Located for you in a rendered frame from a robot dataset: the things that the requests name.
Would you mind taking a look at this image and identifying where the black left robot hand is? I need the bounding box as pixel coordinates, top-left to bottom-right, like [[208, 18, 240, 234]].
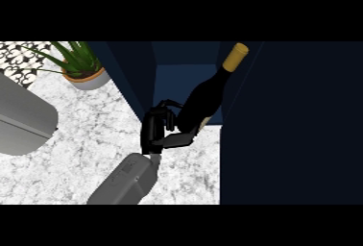
[[138, 98, 197, 157]]

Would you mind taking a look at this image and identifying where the dark blue cabinet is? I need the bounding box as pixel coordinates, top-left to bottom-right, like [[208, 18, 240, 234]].
[[87, 40, 265, 127]]

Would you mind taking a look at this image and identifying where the green plant in grey pot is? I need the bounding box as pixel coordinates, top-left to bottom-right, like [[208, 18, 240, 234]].
[[19, 40, 113, 91]]

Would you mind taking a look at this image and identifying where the dark blue cabinet door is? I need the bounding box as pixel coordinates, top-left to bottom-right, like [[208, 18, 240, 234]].
[[218, 40, 363, 206]]

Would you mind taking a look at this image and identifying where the dark wine bottle, gold cap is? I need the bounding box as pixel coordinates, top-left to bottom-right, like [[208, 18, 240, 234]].
[[174, 41, 250, 135]]

